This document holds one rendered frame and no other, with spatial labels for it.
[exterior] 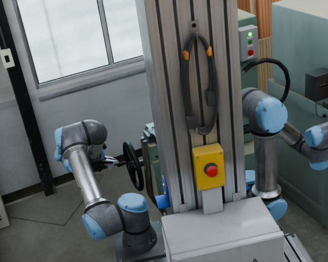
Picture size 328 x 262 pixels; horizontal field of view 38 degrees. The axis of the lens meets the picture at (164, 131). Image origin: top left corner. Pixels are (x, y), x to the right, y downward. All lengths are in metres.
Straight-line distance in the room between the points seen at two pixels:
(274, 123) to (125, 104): 2.40
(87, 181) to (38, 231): 1.72
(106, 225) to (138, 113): 2.21
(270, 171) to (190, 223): 0.46
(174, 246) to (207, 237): 0.11
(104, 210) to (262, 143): 0.68
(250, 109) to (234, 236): 0.49
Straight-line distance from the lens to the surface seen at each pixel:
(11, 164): 3.92
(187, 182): 1.50
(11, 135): 3.81
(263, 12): 4.10
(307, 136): 1.96
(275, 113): 1.70
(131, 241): 2.04
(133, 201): 1.96
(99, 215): 1.94
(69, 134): 2.10
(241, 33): 2.39
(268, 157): 1.80
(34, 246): 3.58
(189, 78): 1.34
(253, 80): 2.59
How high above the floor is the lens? 2.21
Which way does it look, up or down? 29 degrees down
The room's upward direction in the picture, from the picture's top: 8 degrees counter-clockwise
